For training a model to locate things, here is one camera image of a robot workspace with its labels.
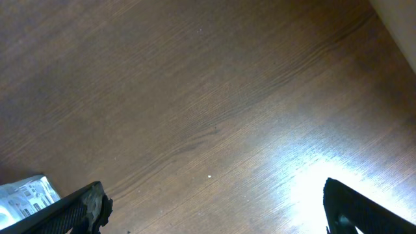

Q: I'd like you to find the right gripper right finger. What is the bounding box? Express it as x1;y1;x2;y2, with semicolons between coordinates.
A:
323;177;415;234

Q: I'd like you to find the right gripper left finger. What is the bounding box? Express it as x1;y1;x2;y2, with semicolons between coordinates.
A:
1;181;113;234

